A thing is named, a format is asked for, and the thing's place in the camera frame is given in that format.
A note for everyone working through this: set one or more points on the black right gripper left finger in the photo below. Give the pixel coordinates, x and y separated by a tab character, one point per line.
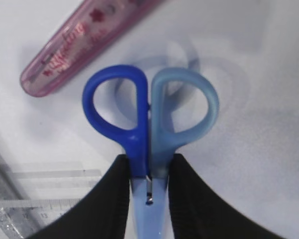
101	214

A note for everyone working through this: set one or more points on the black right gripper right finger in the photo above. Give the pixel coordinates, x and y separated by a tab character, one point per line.
197	212

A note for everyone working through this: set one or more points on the blue scissors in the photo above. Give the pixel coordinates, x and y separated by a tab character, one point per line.
149	146

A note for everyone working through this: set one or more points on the clear plastic ruler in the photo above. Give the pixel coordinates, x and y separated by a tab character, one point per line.
51	193

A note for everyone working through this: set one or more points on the silver glitter pen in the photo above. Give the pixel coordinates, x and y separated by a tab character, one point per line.
15	223

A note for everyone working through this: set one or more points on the pink scissors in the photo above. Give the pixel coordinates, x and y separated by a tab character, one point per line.
92	27

